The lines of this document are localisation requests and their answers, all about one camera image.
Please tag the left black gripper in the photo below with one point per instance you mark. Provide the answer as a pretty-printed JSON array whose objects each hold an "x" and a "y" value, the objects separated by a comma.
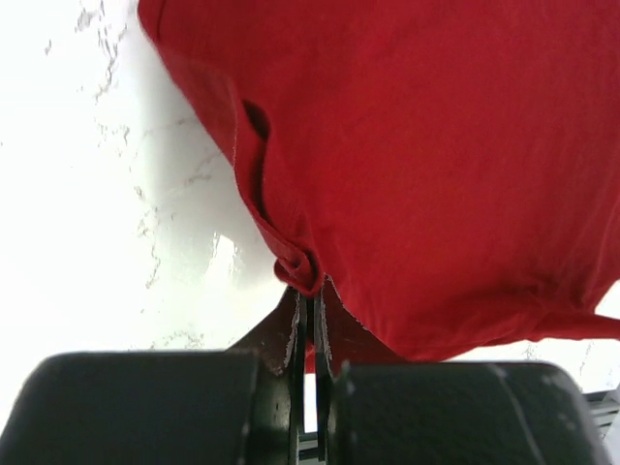
[{"x": 216, "y": 408}]

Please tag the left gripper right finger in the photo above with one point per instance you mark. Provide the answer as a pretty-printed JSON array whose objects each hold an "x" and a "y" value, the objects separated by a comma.
[{"x": 339, "y": 338}]

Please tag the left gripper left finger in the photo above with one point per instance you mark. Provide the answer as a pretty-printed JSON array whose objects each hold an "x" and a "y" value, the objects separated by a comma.
[{"x": 278, "y": 345}]

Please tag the dark red t shirt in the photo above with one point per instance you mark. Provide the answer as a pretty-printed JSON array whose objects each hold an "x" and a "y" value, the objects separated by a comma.
[{"x": 451, "y": 167}]

